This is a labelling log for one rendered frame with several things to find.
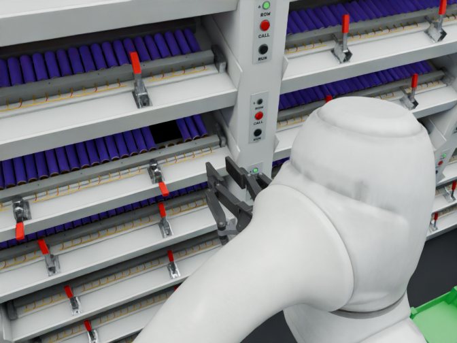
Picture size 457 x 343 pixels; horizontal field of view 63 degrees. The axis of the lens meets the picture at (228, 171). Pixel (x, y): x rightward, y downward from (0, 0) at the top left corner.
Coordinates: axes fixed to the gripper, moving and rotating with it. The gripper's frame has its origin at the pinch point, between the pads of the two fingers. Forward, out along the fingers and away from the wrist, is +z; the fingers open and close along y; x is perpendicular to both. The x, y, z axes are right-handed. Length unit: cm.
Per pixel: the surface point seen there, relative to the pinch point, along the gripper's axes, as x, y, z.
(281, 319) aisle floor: 96, -29, 30
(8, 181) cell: 2.2, 37.0, 22.4
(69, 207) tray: 8.1, 27.6, 16.5
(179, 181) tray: 9.1, 4.8, 15.9
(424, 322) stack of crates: 70, -58, -6
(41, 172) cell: 2.2, 30.8, 22.5
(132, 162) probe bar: 3.6, 13.4, 19.3
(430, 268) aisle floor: 97, -102, 25
